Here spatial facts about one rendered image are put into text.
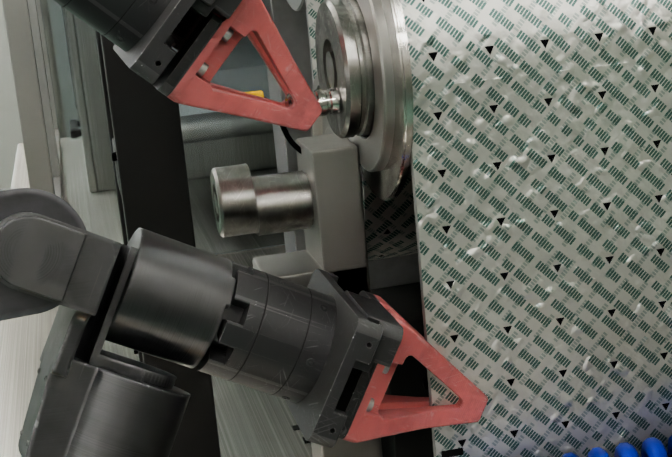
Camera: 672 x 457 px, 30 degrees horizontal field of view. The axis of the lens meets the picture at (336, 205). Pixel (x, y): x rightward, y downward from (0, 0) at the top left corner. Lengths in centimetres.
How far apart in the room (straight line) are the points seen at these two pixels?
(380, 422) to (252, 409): 53
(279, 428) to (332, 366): 51
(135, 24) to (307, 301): 16
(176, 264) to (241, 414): 56
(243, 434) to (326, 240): 43
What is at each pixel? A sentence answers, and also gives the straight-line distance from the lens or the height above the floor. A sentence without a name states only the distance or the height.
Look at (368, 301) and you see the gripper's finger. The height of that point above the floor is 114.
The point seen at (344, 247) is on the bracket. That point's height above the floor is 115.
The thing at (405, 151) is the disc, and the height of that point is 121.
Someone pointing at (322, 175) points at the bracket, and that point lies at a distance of 70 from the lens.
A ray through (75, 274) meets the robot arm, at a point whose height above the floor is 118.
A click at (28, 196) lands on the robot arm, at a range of 58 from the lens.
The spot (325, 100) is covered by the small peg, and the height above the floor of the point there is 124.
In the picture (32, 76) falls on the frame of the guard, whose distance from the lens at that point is 163.
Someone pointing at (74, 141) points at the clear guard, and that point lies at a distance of 165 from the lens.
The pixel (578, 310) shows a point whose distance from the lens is 68.
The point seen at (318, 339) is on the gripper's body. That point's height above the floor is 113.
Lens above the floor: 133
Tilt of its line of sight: 13 degrees down
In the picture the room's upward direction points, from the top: 5 degrees counter-clockwise
